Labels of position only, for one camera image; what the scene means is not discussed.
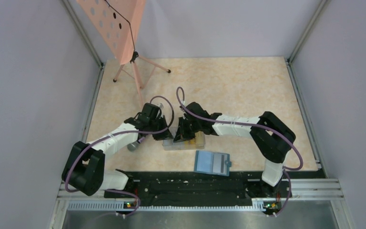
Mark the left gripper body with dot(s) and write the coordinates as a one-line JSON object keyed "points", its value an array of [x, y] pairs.
{"points": [[154, 123]]}

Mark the blue leather card holder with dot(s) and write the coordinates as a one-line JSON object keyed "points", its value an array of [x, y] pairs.
{"points": [[212, 163]]}

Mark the clear plastic card box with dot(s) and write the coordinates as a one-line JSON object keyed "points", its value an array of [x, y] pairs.
{"points": [[169, 145]]}

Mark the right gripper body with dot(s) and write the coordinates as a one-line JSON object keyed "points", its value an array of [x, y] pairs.
{"points": [[196, 123]]}

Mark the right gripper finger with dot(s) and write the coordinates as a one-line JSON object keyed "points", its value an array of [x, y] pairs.
{"points": [[190, 132], [181, 132]]}

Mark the pink music stand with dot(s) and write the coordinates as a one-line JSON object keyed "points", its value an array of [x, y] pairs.
{"points": [[118, 22]]}

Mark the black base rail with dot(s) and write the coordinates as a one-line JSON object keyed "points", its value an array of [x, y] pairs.
{"points": [[190, 189]]}

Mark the purple glitter microphone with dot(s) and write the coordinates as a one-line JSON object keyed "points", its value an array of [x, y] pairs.
{"points": [[134, 146]]}

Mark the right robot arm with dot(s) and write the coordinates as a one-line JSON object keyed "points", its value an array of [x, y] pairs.
{"points": [[273, 138]]}

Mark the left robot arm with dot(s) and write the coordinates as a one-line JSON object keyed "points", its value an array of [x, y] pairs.
{"points": [[85, 170]]}

